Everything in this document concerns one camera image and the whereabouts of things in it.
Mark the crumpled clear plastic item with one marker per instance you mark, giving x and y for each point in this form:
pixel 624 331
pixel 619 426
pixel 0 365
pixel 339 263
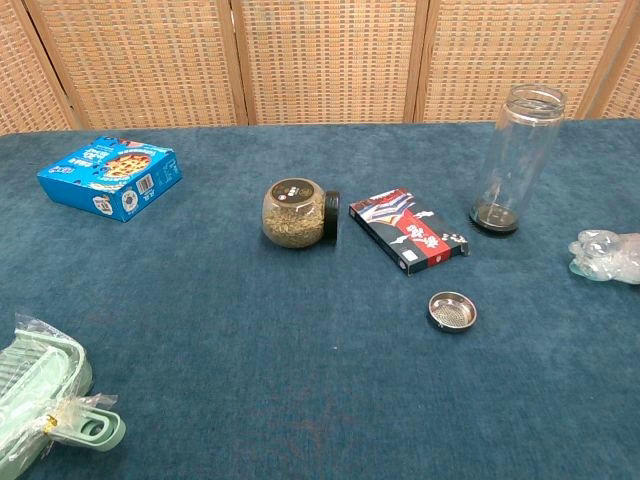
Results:
pixel 600 260

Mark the blue carpet table cover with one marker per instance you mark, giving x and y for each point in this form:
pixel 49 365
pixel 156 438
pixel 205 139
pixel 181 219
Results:
pixel 250 350

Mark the small metal strainer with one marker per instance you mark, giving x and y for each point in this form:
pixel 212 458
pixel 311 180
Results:
pixel 452 315

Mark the clear glass jar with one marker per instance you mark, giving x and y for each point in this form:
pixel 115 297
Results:
pixel 500 220

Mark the green dustpan in plastic wrap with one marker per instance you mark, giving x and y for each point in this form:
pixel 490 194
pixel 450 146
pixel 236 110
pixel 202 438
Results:
pixel 30 390

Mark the woven rattan screen panel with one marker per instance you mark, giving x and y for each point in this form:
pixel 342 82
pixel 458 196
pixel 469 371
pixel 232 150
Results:
pixel 20 75
pixel 325 60
pixel 140 60
pixel 627 90
pixel 475 60

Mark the tea jar with black lid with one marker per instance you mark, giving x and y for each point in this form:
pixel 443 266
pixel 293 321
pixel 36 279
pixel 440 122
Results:
pixel 295 220

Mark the blue cookie box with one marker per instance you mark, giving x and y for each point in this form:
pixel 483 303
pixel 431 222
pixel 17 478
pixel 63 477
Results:
pixel 115 170

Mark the black red card box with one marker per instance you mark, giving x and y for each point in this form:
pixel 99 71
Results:
pixel 410 230

